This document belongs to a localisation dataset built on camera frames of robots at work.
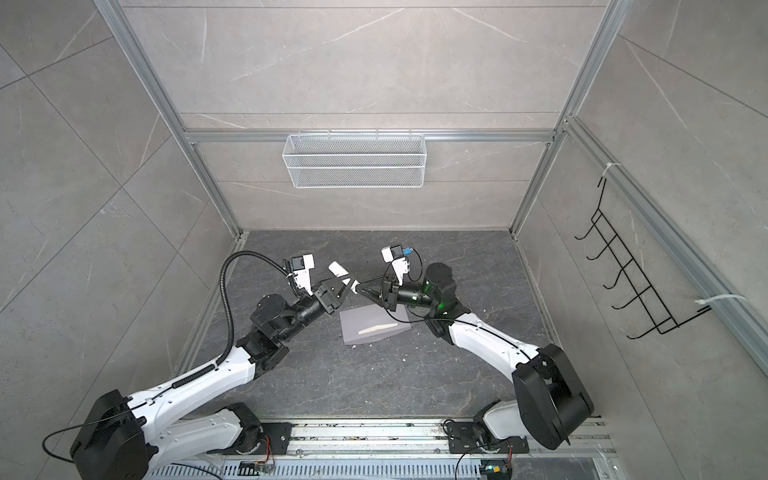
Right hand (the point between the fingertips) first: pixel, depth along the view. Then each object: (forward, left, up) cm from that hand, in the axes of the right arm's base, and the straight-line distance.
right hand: (360, 287), depth 69 cm
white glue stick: (+2, +5, +5) cm, 7 cm away
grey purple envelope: (+5, -1, -27) cm, 28 cm away
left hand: (+1, +1, +5) cm, 5 cm away
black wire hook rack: (-6, -62, +4) cm, 63 cm away
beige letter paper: (+3, -3, -28) cm, 28 cm away
